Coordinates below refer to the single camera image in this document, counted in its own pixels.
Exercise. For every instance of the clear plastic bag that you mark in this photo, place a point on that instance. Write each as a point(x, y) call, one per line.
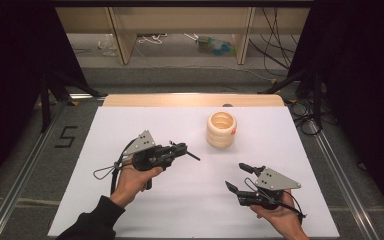
point(107, 45)

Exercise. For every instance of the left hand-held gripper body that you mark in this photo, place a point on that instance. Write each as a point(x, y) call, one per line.
point(148, 156)

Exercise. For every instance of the colourful plastic bag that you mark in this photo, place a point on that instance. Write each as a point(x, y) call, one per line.
point(215, 46)

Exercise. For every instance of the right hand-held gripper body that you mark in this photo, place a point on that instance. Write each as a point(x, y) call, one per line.
point(273, 181)

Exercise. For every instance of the dark thin pen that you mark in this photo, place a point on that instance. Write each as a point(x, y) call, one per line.
point(193, 156)

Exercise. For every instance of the person's right hand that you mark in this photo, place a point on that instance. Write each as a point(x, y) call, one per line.
point(283, 220)

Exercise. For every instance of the cream ringed pen holder cup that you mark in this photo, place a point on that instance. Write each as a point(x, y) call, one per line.
point(220, 135)

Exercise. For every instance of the black curtain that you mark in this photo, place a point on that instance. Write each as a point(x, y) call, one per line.
point(363, 83)
point(10, 66)

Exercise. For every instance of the black stand legs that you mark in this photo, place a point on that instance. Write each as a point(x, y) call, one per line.
point(310, 83)
point(51, 90)

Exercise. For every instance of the person's left hand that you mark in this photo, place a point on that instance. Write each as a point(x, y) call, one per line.
point(130, 185)

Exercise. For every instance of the wooden desk side panel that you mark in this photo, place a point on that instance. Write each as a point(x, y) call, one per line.
point(245, 36)
point(123, 36)

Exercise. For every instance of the metal floor rail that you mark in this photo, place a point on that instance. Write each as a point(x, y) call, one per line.
point(23, 180)
point(343, 186)

